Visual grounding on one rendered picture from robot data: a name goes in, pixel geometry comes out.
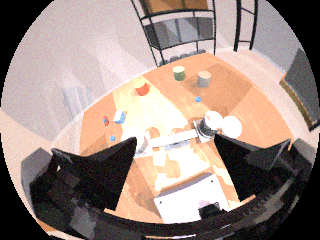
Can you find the green cylinder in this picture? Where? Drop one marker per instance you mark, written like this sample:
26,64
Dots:
179,73

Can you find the beige cylinder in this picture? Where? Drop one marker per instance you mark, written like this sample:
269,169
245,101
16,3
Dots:
203,79

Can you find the light blue box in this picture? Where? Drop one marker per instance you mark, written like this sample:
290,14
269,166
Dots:
119,117

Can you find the orange cylinder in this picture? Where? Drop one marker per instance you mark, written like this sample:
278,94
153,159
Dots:
141,87

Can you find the white round dish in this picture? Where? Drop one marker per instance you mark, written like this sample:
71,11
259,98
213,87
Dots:
232,127

